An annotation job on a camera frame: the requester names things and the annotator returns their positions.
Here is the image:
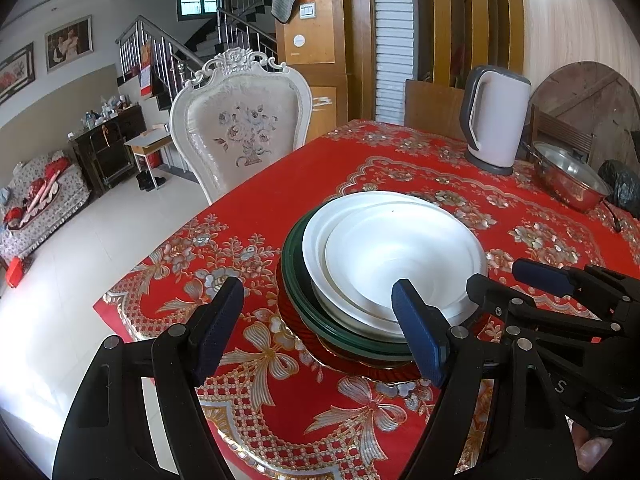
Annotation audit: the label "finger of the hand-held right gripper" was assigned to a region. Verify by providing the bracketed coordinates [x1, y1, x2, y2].
[465, 273, 627, 343]
[511, 258, 640, 312]

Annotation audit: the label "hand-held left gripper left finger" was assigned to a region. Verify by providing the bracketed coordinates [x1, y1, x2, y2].
[52, 276, 246, 480]

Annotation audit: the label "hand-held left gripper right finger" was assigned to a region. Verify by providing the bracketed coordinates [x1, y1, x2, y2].
[391, 279, 583, 480]

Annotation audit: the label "red scalloped plate with sticker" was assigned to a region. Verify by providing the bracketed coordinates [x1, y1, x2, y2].
[275, 260, 438, 378]

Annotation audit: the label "green plastic bowl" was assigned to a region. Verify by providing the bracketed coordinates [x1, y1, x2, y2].
[281, 210, 488, 361]

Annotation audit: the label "white smooth bowl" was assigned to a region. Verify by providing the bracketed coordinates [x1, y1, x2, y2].
[324, 204, 485, 322]

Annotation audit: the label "cream ribbed plastic bowl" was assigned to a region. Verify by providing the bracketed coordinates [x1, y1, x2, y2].
[301, 190, 488, 337]

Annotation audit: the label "person's right hand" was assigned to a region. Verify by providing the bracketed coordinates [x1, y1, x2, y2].
[572, 422, 618, 473]

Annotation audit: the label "steel pot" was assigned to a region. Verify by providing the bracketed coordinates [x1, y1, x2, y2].
[522, 140, 613, 213]

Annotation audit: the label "black plastic bag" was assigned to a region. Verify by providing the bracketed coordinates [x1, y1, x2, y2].
[597, 159, 640, 211]

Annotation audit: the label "red floral tablecloth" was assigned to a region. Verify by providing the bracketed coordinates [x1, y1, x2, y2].
[94, 119, 640, 480]

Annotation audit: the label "white electric kettle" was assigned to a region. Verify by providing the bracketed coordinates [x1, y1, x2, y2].
[459, 65, 532, 177]

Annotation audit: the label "black shoes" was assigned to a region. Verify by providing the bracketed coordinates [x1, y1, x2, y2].
[136, 170, 166, 192]

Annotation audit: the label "round wooden tabletop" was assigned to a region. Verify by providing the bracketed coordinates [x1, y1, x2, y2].
[527, 61, 640, 171]

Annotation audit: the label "brown wooden board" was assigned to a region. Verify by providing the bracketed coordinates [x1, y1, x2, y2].
[404, 79, 468, 138]

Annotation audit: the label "white carved floral chair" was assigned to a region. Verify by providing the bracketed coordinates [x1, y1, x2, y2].
[169, 47, 313, 206]

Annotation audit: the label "small wooden desk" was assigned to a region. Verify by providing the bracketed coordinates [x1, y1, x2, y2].
[124, 127, 173, 181]

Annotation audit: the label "dark wooden cabinet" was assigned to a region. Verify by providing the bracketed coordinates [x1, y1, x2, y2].
[70, 105, 148, 196]

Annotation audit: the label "red box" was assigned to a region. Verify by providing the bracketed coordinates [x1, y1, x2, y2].
[5, 256, 26, 288]

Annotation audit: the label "floral covered sofa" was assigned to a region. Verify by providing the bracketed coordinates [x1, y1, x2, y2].
[0, 150, 93, 266]

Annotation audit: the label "red hanging calendar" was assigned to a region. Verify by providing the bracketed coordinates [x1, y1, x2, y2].
[140, 42, 153, 96]

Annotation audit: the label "white louvre shutter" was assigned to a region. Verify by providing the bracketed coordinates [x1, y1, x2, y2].
[372, 0, 416, 126]

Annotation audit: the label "staircase with steel railing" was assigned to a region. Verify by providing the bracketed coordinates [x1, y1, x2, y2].
[116, 0, 278, 96]

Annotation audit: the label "brown wooden door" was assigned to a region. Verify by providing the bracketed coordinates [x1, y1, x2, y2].
[274, 0, 351, 146]

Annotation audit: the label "framed portrait photo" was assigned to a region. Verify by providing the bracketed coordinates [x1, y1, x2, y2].
[45, 15, 93, 73]

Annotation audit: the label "long framed floral painting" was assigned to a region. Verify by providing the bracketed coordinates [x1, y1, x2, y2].
[0, 42, 35, 106]

